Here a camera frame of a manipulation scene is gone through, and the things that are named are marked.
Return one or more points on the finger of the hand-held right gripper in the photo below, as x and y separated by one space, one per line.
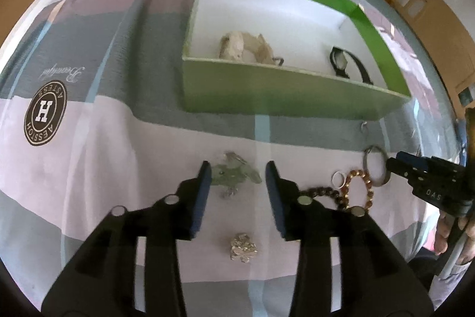
412 158
399 168

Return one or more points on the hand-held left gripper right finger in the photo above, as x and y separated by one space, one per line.
274 190

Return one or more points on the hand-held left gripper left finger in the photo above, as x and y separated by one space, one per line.
204 190

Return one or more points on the silver metal bangle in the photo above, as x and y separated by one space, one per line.
364 158

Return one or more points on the gold and silver brooch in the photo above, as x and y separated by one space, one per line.
243 248

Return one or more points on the green cardboard box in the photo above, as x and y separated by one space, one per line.
278 94

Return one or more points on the beige shell jewelry piece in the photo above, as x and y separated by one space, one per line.
232 46

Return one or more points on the person's right hand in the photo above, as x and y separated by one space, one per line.
443 231

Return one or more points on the black wrist watch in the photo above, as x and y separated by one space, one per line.
362 70

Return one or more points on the printed purple grey bed sheet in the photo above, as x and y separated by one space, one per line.
92 153

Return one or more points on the wooden cabinet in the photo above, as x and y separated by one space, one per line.
426 12

